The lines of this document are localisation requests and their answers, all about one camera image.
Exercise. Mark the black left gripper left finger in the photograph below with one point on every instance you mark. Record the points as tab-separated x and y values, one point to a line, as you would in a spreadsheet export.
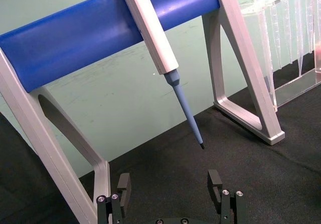
125	194

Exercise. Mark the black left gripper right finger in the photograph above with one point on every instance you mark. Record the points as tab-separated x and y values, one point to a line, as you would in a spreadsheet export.
214	183

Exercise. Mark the black table cloth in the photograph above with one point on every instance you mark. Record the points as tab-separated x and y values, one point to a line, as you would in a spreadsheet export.
175	158

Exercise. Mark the clear acrylic dropper rack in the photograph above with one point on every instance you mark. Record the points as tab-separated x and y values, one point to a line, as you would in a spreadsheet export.
296	88

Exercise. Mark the large clear plastic dropper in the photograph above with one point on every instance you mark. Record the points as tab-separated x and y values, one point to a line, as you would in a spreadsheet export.
300	45

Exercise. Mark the white pipette with blue tip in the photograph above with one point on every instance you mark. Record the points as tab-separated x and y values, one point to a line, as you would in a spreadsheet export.
150	33

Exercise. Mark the small clear plastic dropper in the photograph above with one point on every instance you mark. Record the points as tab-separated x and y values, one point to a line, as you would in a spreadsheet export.
289	33
276	33
311	20

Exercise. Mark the grey stand with blue bar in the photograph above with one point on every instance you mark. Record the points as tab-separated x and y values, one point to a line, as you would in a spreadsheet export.
75	38

